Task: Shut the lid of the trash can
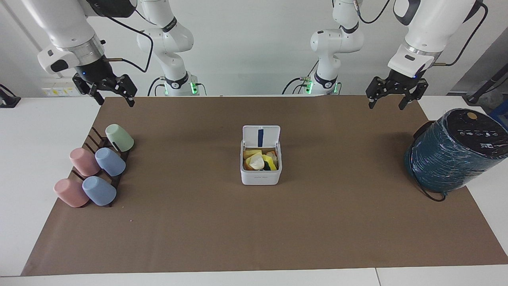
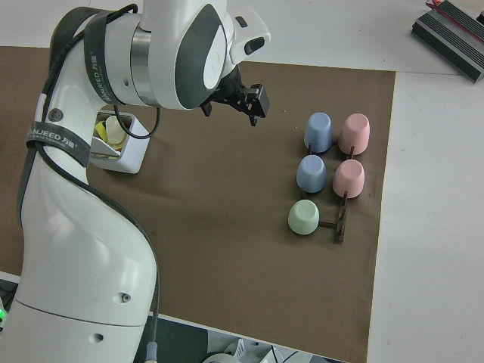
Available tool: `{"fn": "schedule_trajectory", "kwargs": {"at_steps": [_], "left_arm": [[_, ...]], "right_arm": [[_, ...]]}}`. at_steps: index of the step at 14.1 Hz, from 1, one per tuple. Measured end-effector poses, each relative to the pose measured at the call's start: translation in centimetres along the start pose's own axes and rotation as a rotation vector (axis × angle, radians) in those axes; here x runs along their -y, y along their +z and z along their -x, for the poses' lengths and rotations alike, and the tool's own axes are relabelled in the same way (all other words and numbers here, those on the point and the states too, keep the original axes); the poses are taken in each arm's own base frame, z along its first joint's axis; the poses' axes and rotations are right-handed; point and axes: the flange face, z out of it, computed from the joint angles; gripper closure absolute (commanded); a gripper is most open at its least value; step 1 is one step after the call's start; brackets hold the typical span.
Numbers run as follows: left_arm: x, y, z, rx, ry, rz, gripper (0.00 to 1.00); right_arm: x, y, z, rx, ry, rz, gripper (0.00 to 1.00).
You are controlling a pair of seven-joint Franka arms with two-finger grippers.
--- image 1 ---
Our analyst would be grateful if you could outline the black cable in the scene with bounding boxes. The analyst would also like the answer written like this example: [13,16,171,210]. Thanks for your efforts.
[433,2,489,67]
[281,77,311,95]
[354,0,393,25]
[101,12,154,73]
[147,77,165,97]

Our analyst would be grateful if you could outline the small white trash can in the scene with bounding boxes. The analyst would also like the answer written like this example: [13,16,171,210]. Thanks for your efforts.
[240,125,283,186]

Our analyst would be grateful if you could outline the teal wrapped round cooker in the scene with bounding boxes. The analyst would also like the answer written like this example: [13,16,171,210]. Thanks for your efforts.
[404,108,508,194]

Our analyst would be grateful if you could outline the white wall socket strip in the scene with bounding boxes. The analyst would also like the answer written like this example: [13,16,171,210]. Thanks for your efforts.
[41,77,80,97]

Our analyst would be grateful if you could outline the blue plastic cup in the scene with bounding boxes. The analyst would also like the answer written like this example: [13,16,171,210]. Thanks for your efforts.
[82,176,117,207]
[94,147,127,177]

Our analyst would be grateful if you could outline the dark wooden cup rack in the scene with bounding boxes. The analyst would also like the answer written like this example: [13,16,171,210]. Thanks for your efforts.
[71,126,134,208]

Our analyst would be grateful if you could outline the black power cord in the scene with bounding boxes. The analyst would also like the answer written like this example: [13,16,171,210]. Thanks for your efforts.
[410,159,448,203]

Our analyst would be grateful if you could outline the crumpled white paper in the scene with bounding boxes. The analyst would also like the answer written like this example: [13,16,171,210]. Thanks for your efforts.
[246,153,265,171]

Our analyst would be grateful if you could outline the pink plastic cup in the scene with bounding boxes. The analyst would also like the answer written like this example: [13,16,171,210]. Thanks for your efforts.
[69,147,101,177]
[54,178,89,208]

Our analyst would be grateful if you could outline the green plastic cup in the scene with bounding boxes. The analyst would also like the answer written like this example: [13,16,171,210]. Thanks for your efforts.
[105,124,135,153]

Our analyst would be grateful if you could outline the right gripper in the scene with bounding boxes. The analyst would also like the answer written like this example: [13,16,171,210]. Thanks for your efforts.
[72,55,139,108]

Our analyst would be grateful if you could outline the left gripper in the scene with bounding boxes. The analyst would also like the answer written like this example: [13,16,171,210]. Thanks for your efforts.
[366,69,429,111]

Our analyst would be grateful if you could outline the black stand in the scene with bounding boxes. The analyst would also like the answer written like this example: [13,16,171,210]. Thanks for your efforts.
[466,66,508,105]
[0,84,21,109]

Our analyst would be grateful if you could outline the blue box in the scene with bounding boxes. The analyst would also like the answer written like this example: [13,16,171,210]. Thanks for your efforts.
[489,109,508,129]

